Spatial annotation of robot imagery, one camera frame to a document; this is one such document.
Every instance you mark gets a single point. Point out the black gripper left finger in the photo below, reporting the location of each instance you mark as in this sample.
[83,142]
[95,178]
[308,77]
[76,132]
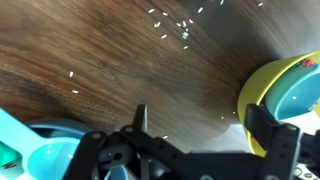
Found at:
[140,121]

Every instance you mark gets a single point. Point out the dark blue plate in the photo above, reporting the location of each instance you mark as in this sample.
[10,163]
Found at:
[58,127]

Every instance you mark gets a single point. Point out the yellow bowl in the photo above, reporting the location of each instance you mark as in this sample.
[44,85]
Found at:
[256,87]

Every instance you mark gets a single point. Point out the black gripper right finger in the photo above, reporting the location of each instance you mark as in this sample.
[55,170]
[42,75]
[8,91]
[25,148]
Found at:
[262,127]

